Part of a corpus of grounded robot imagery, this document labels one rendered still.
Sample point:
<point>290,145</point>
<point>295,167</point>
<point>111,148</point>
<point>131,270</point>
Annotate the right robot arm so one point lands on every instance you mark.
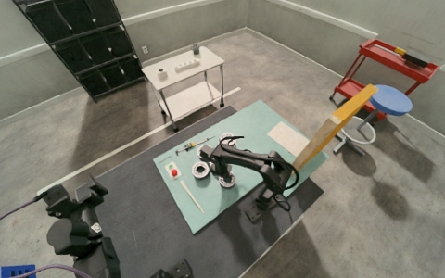
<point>274,179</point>

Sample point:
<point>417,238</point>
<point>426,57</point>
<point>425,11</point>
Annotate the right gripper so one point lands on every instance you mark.
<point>224,173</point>

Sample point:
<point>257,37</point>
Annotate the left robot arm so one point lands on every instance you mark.
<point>70,237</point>

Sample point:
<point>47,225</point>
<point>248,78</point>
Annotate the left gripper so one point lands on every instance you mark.
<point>83,210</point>

